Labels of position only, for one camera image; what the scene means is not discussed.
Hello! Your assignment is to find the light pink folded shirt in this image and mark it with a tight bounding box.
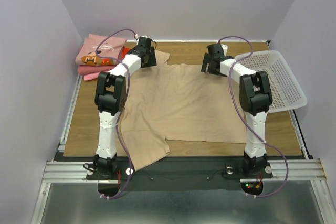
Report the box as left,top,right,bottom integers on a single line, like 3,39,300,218
83,72,99,81

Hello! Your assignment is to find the aluminium frame rail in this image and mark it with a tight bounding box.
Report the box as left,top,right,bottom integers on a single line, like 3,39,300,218
30,76,99,224

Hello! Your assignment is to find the orange folded shirt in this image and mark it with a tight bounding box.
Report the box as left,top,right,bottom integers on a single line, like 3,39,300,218
122,47,131,58

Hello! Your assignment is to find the pink printed folded shirt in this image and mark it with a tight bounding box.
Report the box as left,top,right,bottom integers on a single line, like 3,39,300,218
75,34,127,66

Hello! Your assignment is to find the white plastic basket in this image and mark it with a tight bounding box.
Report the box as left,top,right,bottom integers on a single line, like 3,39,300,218
236,50,308,113

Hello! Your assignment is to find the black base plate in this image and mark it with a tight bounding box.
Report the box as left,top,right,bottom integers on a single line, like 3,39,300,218
83,157,273,193

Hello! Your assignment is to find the dark pink folded shirt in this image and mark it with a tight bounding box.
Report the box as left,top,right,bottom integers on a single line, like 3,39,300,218
77,65,115,76

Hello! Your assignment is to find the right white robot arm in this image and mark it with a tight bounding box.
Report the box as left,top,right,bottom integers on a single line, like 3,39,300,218
201,43,273,177

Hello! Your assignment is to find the beige t shirt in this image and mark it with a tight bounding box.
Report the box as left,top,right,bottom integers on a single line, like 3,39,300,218
121,51,247,170

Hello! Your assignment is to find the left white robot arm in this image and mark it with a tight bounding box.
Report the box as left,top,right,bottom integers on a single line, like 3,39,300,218
83,36,156,180

